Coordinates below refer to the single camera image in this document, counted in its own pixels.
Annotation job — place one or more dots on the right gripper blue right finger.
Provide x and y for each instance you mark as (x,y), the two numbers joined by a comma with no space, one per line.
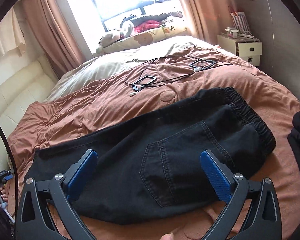
(219,175)

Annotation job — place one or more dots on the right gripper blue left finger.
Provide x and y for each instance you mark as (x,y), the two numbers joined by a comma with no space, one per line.
(78,175)

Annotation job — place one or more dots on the black denim pants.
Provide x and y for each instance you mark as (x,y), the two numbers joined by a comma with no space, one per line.
(148,167)

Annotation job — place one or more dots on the red clothing on sill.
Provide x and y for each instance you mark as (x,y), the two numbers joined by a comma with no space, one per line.
(147,25)

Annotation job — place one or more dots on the brown bed blanket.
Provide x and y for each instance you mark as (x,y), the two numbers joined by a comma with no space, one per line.
(106,102)

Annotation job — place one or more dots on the cream padded headboard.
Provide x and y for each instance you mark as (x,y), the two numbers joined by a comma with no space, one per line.
(32,83)

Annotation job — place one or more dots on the cream bed sheet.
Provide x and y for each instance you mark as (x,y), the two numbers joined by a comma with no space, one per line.
(105,66)

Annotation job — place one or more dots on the white bedside cabinet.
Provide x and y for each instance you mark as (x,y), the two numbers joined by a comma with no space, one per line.
(248,49)

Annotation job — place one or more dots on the grey plush toy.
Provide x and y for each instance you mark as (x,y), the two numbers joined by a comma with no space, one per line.
(115,35)

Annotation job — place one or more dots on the pink curtain left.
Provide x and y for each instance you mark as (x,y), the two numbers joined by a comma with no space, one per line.
(53,35)

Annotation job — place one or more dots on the bear print pillow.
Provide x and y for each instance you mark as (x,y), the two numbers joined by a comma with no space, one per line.
(145,38)

